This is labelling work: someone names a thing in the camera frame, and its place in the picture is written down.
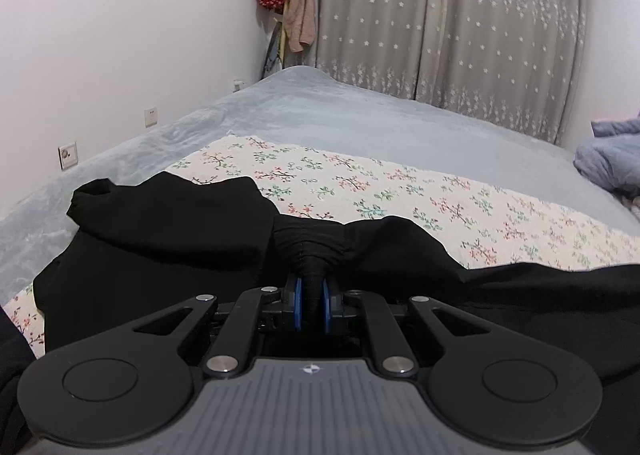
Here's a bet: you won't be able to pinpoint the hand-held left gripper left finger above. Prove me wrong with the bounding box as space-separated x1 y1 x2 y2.
122 276 304 382

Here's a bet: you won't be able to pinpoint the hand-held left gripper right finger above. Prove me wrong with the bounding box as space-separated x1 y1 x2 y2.
322 280 497 382

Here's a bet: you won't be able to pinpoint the black pants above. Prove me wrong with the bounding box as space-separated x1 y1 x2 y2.
32 176 640 386

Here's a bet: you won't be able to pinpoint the floral printed bed sheet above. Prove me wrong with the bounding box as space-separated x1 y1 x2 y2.
2 134 640 361

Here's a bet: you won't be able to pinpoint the grey bedspread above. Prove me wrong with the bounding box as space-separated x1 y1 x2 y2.
0 65 636 306

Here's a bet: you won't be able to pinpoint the wooden coat rack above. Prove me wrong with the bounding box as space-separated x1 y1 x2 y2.
260 0 302 78

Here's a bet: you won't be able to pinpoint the pink garment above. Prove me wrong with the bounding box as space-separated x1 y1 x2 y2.
285 0 317 54

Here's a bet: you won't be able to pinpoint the person's dark clothing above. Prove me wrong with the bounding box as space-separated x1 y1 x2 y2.
0 307 40 455

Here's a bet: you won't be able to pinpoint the grey star-patterned curtain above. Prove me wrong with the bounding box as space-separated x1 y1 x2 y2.
295 0 591 146

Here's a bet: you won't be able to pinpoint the blue-grey quilt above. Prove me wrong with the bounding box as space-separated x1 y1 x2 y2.
573 118 640 196

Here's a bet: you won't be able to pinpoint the round-hole wall socket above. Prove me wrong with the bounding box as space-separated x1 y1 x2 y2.
58 142 80 171

